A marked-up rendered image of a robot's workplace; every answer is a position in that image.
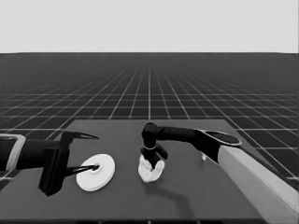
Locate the white round carrier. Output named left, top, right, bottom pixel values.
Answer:
left=137, top=154, right=165, bottom=184

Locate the large thick white disc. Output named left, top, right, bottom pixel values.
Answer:
left=75, top=153, right=116, bottom=193

